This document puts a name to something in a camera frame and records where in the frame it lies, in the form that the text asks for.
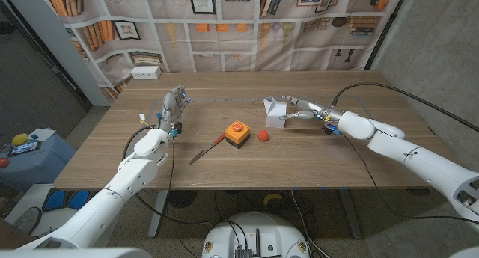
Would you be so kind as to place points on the red strawberry-shaped block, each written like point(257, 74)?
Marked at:
point(263, 135)

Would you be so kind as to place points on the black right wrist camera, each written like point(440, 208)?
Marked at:
point(331, 129)

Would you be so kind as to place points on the white paper sheet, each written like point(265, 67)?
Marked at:
point(43, 134)

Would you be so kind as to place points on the blue-grey cabinet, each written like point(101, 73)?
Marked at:
point(37, 168)

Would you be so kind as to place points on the smartphone with lit screen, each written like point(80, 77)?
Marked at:
point(24, 147)

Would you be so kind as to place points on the white connector plug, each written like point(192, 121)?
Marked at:
point(142, 117)

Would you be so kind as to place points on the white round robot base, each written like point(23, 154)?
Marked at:
point(258, 228)

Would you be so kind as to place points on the grey metal table leg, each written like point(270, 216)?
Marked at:
point(157, 213)
point(351, 213)

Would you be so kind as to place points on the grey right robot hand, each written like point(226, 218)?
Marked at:
point(314, 108)

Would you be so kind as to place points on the blue shoe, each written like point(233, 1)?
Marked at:
point(78, 199)
point(55, 200)

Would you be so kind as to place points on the yellow ball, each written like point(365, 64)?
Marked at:
point(19, 139)

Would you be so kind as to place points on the red ball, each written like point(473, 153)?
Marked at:
point(3, 163)

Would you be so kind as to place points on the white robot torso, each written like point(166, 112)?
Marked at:
point(75, 253)

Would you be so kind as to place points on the white power strip box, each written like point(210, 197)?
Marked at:
point(146, 72)

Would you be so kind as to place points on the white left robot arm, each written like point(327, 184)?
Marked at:
point(127, 183)

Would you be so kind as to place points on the yellow curved object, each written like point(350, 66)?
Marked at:
point(272, 199)

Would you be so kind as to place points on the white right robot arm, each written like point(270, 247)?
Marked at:
point(411, 153)

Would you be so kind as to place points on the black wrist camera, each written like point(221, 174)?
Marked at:
point(177, 128)
point(331, 129)

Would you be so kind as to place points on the black backdrop stand pole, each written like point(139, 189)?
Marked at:
point(385, 30)

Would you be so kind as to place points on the white milk carton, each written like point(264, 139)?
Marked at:
point(276, 116)

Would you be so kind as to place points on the grey sneaker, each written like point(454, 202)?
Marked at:
point(28, 220)

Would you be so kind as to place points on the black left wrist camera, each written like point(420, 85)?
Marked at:
point(177, 128)

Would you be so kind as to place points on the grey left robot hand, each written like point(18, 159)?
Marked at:
point(170, 112)

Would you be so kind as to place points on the orange box with red button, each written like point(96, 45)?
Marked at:
point(237, 132)

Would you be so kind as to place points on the printed bookshelf backdrop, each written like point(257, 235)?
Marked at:
point(239, 45)

